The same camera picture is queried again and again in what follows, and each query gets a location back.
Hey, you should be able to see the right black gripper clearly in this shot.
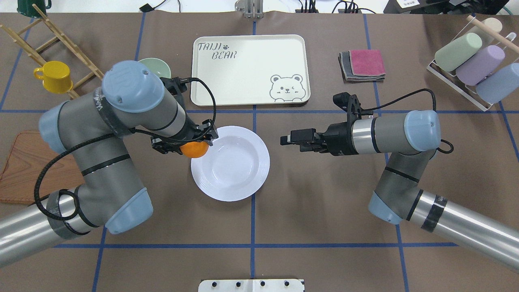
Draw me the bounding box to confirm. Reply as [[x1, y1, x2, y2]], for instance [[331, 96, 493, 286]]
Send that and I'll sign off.
[[280, 122, 358, 157]]

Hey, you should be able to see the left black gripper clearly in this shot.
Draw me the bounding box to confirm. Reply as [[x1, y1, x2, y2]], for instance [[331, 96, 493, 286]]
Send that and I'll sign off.
[[151, 120, 219, 155]]

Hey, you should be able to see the orange fruit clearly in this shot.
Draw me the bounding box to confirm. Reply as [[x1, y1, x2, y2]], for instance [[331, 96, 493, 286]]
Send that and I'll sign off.
[[180, 141, 210, 159]]

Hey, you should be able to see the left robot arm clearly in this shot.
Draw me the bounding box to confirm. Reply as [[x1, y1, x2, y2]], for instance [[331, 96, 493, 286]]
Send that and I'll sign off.
[[0, 60, 218, 267]]

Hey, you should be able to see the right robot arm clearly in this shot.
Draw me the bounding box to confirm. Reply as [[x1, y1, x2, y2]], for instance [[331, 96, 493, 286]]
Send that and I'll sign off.
[[280, 109, 519, 272]]

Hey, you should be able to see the cream bear tray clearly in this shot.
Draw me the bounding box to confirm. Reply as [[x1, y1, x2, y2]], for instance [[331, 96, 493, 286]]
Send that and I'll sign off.
[[191, 34, 310, 107]]

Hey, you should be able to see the white round plate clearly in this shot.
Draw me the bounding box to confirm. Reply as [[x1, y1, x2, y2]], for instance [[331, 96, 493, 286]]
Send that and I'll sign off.
[[191, 126, 270, 202]]

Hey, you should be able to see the green bowl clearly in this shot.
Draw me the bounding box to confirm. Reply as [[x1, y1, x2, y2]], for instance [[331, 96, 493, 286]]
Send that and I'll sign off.
[[138, 58, 171, 78]]

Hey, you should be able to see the grey folded cloth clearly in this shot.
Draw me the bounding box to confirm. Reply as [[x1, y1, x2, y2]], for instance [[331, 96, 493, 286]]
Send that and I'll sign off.
[[339, 50, 386, 82]]

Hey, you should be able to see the pink folded cloth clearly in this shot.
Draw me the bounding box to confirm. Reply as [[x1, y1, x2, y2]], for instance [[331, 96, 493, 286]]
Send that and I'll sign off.
[[349, 49, 386, 77]]

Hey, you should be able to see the wooden drying rack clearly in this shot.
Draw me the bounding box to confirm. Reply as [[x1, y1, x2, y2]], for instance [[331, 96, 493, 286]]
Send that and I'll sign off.
[[0, 10, 104, 100]]

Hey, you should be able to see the small black sensor puck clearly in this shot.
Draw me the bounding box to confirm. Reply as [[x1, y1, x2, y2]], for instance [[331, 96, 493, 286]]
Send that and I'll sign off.
[[139, 4, 154, 13]]

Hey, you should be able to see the yellow mug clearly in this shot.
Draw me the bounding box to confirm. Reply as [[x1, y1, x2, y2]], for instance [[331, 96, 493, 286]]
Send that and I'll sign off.
[[33, 60, 73, 94]]

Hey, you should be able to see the wooden cutting board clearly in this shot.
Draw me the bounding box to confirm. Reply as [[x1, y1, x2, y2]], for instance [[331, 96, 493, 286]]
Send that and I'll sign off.
[[0, 131, 85, 204]]

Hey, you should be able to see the green tumbler cup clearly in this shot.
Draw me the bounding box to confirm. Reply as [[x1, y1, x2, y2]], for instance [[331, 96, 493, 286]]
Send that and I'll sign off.
[[434, 33, 483, 72]]

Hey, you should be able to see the purple tumbler cup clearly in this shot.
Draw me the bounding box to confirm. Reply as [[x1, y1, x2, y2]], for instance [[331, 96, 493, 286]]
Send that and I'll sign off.
[[456, 45, 506, 86]]

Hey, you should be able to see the blue tumbler cup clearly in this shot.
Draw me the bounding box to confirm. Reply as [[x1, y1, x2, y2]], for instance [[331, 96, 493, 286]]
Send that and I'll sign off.
[[476, 62, 519, 104]]

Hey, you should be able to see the dark green mug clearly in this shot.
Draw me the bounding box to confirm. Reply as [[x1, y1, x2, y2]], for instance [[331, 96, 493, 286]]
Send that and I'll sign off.
[[17, 0, 52, 19]]

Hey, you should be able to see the beige tumbler cup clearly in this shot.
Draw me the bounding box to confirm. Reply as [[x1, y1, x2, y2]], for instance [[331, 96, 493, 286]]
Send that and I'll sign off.
[[482, 18, 503, 33]]

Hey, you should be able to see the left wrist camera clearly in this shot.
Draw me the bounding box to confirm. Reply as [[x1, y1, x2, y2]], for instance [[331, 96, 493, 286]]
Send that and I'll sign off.
[[159, 77, 191, 96]]

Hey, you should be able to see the metal clamp bracket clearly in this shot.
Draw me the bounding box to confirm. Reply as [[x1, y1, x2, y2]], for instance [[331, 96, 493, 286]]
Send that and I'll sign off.
[[235, 0, 264, 20]]

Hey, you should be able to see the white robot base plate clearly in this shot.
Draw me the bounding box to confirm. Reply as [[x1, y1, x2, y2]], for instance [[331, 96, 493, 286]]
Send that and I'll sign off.
[[198, 279, 305, 292]]

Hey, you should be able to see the white wire cup rack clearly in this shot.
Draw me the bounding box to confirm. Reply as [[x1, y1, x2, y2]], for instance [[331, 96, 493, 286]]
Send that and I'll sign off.
[[427, 15, 518, 111]]

